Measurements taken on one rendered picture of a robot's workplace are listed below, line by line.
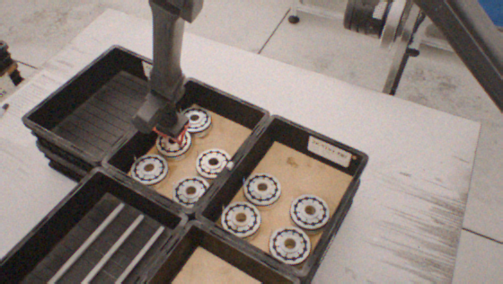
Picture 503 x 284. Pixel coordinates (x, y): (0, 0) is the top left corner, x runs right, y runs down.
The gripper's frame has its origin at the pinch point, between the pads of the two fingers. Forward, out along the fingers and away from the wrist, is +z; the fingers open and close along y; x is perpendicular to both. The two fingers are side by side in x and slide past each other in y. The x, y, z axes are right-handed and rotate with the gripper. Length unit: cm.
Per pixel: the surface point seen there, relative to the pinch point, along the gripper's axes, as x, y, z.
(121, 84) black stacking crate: 12.1, -31.8, 5.3
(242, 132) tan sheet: 15.2, 13.8, 5.4
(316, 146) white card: 17.9, 37.1, -0.5
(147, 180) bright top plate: -14.6, 2.1, 0.5
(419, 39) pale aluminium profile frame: 184, 36, 88
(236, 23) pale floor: 152, -79, 98
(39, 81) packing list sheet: 5, -71, 18
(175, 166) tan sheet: -5.7, 4.2, 4.0
